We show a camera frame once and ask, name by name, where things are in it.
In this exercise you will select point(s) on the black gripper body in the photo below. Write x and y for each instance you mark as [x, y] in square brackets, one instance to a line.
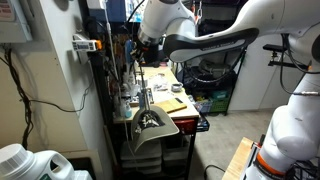
[137, 54]

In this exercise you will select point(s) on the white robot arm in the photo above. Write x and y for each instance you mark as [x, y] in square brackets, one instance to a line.
[294, 131]

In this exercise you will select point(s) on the wooden cutting board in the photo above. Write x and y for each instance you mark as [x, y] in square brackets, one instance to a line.
[171, 105]

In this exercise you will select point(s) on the blue hand sanitizer bottle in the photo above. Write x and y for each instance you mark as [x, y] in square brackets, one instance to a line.
[127, 110]

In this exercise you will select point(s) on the white orange label device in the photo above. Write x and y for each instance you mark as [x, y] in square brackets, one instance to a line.
[83, 43]

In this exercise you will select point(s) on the green plastic basket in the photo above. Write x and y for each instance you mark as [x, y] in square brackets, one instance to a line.
[219, 105]

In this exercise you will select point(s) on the wooden side bench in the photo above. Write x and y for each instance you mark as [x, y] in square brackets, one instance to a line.
[238, 161]

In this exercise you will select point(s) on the large white detergent jug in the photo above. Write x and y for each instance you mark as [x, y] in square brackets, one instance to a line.
[17, 163]

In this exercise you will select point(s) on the black wire shelf rack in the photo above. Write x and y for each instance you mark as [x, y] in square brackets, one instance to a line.
[212, 76]

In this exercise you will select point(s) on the black metal workbench frame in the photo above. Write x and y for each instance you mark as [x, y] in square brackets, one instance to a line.
[187, 125]

